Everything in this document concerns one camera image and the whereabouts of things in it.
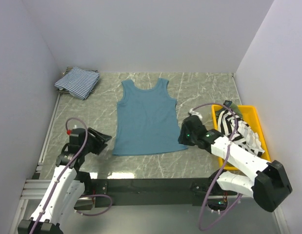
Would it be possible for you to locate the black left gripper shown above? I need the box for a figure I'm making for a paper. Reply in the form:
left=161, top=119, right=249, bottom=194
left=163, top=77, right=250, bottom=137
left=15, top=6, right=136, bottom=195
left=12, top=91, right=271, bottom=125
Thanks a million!
left=81, top=127, right=111, bottom=155

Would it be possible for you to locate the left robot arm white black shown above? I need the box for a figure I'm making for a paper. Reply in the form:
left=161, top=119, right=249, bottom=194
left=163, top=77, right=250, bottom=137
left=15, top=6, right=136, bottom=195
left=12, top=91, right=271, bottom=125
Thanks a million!
left=17, top=128, right=111, bottom=234

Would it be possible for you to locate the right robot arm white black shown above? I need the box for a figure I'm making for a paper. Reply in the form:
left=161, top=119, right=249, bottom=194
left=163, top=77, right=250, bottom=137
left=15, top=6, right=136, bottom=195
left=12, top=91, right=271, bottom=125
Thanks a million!
left=178, top=115, right=292, bottom=212

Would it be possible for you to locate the black white striped tank top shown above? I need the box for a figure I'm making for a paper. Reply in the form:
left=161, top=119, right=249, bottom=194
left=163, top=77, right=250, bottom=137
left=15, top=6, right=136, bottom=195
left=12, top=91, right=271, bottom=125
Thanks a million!
left=216, top=108, right=265, bottom=157

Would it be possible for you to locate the folded blue striped tank top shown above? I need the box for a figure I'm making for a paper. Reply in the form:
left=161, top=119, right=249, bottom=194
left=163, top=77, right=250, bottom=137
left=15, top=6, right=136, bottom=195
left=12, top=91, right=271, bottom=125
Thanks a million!
left=55, top=67, right=101, bottom=100

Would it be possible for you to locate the dark green garment in bin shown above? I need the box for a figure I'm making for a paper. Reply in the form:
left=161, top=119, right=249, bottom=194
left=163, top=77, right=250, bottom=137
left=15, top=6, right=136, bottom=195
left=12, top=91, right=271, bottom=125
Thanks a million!
left=223, top=100, right=243, bottom=118

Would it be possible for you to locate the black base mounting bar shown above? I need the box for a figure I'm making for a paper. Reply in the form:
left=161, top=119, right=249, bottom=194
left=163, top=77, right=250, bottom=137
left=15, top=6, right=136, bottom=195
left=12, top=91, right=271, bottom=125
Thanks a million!
left=83, top=178, right=212, bottom=206

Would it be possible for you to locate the yellow plastic bin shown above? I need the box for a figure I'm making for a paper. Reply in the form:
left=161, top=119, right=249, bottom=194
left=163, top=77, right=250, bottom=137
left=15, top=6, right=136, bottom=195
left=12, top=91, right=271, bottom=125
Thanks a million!
left=211, top=103, right=271, bottom=161

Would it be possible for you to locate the folded black striped garment underneath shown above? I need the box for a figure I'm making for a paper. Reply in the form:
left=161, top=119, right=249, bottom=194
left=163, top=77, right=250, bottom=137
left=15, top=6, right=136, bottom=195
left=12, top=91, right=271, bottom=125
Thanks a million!
left=57, top=66, right=99, bottom=93

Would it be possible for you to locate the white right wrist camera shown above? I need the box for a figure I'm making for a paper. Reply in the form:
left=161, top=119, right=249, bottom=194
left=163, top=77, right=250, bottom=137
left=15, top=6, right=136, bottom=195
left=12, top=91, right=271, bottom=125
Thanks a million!
left=188, top=108, right=203, bottom=121

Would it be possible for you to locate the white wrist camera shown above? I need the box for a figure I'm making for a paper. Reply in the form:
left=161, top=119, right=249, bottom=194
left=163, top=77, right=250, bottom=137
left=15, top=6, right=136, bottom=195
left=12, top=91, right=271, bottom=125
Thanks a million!
left=66, top=128, right=79, bottom=136
left=188, top=108, right=203, bottom=121

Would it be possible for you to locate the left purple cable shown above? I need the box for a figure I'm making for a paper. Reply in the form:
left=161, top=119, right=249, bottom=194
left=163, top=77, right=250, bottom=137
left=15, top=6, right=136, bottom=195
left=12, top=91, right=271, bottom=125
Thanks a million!
left=31, top=117, right=114, bottom=230

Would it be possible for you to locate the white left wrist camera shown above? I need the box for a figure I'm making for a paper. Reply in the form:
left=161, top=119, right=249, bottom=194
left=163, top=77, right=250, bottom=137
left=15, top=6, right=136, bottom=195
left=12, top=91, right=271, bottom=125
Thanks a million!
left=66, top=128, right=79, bottom=136

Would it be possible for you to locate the aluminium frame rail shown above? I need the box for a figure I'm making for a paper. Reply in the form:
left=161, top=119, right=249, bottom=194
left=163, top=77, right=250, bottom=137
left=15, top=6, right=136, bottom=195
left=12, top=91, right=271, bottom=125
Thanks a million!
left=9, top=92, right=93, bottom=234

